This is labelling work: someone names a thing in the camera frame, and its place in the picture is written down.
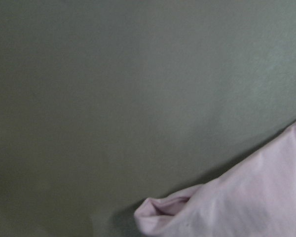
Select pink Snoopy t-shirt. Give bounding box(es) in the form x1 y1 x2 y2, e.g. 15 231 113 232
134 122 296 237

